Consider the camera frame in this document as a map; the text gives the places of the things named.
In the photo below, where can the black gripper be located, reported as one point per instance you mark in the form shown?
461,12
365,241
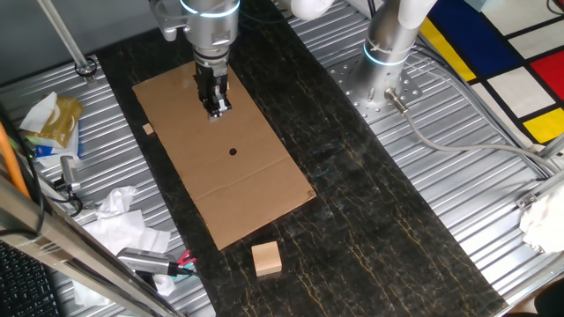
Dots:
209,77

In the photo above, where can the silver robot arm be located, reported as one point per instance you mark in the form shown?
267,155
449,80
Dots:
211,26

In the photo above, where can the tiny wooden block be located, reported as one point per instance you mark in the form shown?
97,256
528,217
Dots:
147,128

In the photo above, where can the large wooden block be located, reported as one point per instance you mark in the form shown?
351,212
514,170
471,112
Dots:
266,259

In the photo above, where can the brown cardboard sheet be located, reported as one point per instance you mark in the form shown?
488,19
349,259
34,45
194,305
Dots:
238,193

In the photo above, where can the red spring clip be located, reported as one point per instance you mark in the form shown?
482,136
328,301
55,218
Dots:
187,257

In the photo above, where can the crumpled white tissue paper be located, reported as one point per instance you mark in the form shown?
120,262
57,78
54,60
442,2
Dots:
123,229

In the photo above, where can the yellow tissue pack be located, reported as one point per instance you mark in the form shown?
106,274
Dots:
61,123

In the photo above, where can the teal spring clip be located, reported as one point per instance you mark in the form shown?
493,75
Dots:
190,267

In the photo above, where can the aluminium tripod pole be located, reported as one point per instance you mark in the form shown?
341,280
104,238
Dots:
67,39

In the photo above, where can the blue white tissue packet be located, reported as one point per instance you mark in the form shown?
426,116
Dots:
57,152

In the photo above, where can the white tissue sheet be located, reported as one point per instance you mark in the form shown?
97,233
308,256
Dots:
39,112

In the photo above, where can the orange tube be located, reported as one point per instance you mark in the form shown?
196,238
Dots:
9,158

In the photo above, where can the black keyboard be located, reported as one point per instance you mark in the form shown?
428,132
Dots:
26,286

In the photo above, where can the colourful squares mat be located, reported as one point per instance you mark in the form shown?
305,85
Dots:
520,88

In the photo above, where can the white crumpled cloth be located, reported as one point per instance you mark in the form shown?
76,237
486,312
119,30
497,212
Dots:
544,222

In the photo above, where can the black round object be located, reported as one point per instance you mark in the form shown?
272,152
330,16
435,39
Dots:
551,301

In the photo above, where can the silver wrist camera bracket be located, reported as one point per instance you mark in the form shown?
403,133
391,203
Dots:
165,24

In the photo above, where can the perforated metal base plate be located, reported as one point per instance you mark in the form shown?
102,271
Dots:
352,94

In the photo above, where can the small silver camera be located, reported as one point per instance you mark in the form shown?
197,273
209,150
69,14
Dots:
69,171

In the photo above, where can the silver depth camera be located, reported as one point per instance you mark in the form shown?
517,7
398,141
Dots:
143,260

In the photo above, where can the steel frame bar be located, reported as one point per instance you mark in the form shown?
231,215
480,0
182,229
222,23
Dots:
66,251

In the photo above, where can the aluminium frame profile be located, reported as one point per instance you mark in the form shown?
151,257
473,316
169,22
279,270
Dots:
539,193

